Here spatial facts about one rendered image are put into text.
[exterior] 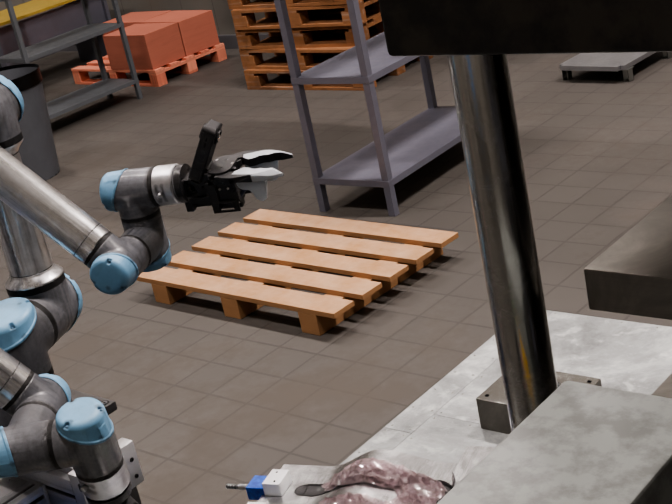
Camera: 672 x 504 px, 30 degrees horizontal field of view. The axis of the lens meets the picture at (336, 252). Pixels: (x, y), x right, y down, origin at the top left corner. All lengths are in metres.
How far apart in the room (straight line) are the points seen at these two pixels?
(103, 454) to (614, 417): 0.91
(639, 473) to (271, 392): 3.59
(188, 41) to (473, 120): 9.07
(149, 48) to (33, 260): 7.64
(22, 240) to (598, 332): 1.27
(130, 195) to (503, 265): 1.11
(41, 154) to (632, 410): 7.12
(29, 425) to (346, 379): 2.80
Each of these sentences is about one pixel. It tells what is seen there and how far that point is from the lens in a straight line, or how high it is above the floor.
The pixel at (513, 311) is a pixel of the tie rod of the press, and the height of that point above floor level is 1.51.
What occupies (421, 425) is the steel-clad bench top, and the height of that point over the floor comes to 0.80.
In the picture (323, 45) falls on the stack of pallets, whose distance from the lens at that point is 8.73.
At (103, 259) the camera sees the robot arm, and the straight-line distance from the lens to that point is 2.23.
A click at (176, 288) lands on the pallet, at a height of 0.06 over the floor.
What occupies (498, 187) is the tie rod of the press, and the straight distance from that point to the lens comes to 1.31.
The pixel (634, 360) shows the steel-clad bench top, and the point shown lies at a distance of 2.74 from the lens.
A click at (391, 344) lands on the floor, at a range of 4.82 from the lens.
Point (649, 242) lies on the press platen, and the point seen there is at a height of 1.54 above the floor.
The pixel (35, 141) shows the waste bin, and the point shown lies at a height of 0.27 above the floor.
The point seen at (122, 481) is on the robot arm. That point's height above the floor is 1.16.
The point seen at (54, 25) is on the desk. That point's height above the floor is 0.47.
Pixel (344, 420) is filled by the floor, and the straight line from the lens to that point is 4.37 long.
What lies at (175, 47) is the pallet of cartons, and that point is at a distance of 10.24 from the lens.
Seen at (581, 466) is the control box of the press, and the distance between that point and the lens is 1.16.
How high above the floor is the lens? 2.09
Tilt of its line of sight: 21 degrees down
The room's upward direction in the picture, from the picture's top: 12 degrees counter-clockwise
